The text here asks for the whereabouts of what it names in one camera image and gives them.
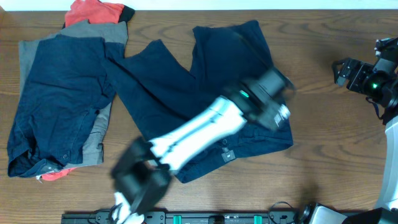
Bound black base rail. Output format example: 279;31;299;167
61;210;310;224

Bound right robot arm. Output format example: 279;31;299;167
331;38;397;223

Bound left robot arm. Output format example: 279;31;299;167
109;67;295;223

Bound navy shorts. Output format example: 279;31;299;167
7;35;124;177
103;21;294;183

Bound red garment with black trim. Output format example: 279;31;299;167
36;1;135;181

